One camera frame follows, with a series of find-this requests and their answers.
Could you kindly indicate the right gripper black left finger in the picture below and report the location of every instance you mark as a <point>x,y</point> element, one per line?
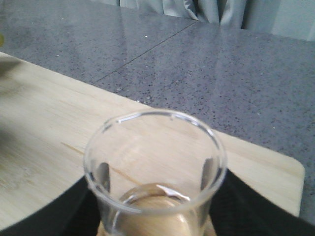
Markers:
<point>73,213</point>

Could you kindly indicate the grey curtain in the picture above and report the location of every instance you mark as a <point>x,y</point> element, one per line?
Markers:
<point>291,18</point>

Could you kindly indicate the clear glass beaker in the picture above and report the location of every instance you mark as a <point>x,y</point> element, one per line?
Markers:
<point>154,173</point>

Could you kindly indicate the wooden cutting board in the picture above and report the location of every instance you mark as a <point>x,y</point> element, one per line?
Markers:
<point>46,119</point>

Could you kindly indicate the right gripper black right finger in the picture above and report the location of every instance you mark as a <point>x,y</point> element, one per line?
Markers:
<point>238,210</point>

